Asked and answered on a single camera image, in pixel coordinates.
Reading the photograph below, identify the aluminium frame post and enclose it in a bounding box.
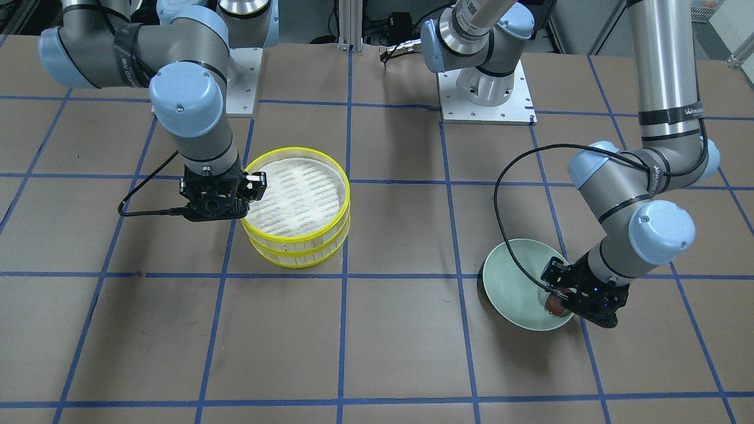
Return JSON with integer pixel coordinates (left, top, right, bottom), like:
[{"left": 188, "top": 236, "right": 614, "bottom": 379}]
[{"left": 334, "top": 0, "right": 365, "bottom": 54}]

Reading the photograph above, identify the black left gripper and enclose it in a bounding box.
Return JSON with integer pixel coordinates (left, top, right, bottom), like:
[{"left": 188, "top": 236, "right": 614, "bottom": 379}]
[{"left": 541, "top": 257, "right": 630, "bottom": 329}]

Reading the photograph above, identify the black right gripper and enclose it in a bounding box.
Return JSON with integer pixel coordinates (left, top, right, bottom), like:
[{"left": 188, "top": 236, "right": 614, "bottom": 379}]
[{"left": 178, "top": 164, "right": 267, "bottom": 222}]

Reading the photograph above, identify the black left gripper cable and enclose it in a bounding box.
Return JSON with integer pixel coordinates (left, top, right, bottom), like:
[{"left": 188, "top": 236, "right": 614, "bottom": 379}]
[{"left": 493, "top": 143, "right": 649, "bottom": 295}]

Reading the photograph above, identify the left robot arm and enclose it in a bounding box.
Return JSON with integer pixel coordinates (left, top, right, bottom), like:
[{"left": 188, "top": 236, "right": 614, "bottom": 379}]
[{"left": 420, "top": 1, "right": 720, "bottom": 331}]

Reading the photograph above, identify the yellow steamer basket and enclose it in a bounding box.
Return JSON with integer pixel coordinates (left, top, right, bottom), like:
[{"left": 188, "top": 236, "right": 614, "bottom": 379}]
[
  {"left": 242, "top": 212, "right": 351, "bottom": 269},
  {"left": 240, "top": 147, "right": 351, "bottom": 249}
]

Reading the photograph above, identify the light green plate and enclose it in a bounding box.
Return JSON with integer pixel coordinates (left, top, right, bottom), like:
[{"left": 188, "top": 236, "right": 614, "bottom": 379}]
[{"left": 482, "top": 238, "right": 574, "bottom": 331}]

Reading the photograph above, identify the brown bun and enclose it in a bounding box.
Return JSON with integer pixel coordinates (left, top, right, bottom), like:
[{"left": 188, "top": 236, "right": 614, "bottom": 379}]
[{"left": 544, "top": 293, "right": 569, "bottom": 317}]

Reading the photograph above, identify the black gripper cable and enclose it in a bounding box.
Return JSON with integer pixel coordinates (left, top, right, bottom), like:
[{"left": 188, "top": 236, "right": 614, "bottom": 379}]
[
  {"left": 118, "top": 150, "right": 190, "bottom": 217},
  {"left": 493, "top": 143, "right": 649, "bottom": 295}
]

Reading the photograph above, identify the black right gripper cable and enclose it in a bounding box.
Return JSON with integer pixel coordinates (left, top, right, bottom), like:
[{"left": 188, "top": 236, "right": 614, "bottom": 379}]
[{"left": 118, "top": 150, "right": 190, "bottom": 217}]

